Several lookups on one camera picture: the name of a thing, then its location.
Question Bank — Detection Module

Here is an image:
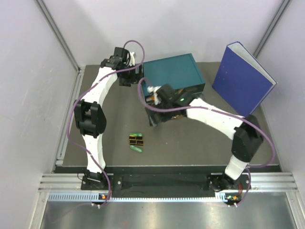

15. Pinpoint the grey slotted cable duct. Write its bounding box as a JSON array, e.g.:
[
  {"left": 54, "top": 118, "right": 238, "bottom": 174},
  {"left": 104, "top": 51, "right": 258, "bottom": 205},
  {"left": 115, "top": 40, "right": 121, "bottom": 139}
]
[{"left": 48, "top": 192, "right": 227, "bottom": 203}]

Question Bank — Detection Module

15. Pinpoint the teal drawer organizer box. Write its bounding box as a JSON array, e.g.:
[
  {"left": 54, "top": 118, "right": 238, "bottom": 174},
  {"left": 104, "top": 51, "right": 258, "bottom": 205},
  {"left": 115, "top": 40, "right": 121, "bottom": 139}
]
[{"left": 142, "top": 53, "right": 205, "bottom": 104}]

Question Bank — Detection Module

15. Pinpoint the black gold eyeshadow palette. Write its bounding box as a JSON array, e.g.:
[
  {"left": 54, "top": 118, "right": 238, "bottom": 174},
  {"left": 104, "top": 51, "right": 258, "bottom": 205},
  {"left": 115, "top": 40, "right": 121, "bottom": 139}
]
[{"left": 129, "top": 135, "right": 144, "bottom": 146}]

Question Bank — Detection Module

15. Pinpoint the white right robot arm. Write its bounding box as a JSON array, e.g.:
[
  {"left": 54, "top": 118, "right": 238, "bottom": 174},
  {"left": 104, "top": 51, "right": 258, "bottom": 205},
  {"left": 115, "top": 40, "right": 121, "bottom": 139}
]
[{"left": 146, "top": 84, "right": 263, "bottom": 191}]

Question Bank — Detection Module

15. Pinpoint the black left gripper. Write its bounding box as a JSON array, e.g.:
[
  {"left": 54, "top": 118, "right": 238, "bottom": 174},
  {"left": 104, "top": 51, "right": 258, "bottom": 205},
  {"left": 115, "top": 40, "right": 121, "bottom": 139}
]
[{"left": 119, "top": 63, "right": 144, "bottom": 87}]

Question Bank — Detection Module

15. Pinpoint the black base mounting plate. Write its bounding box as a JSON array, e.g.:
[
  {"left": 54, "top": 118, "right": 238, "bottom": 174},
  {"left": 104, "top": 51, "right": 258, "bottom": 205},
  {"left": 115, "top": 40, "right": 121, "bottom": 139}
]
[{"left": 81, "top": 166, "right": 249, "bottom": 198}]

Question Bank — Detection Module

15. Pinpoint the blue ring binder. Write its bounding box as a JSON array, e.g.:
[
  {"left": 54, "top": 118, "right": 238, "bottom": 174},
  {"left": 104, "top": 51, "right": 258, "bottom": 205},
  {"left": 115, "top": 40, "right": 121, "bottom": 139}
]
[{"left": 212, "top": 42, "right": 277, "bottom": 117}]

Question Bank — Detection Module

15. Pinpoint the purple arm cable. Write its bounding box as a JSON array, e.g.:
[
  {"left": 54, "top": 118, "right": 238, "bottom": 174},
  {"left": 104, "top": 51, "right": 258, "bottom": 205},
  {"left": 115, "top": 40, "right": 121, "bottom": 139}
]
[
  {"left": 66, "top": 40, "right": 145, "bottom": 208},
  {"left": 138, "top": 77, "right": 276, "bottom": 208}
]

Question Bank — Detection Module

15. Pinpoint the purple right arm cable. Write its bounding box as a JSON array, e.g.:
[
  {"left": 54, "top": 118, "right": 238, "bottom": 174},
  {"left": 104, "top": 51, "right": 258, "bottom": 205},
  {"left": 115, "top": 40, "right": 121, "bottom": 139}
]
[{"left": 138, "top": 77, "right": 276, "bottom": 208}]

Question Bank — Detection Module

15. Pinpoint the green mascara tube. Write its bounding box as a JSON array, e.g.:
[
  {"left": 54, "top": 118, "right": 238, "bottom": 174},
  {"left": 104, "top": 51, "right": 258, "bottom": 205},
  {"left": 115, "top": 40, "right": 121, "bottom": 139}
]
[
  {"left": 130, "top": 145, "right": 143, "bottom": 153},
  {"left": 130, "top": 133, "right": 143, "bottom": 137}
]

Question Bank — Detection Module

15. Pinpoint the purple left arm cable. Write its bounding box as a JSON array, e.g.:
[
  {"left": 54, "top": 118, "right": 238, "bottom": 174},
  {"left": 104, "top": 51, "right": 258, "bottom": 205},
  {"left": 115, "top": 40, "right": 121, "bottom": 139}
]
[{"left": 66, "top": 40, "right": 145, "bottom": 208}]

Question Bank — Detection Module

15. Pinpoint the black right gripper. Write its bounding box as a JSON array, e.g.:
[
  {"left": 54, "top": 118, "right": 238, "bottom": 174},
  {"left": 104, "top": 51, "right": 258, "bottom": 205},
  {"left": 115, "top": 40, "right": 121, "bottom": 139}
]
[{"left": 145, "top": 100, "right": 175, "bottom": 128}]

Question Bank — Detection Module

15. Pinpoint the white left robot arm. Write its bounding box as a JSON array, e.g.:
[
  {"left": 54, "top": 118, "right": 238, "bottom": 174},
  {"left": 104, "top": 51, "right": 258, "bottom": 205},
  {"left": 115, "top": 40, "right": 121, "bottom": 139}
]
[{"left": 74, "top": 47, "right": 142, "bottom": 190}]

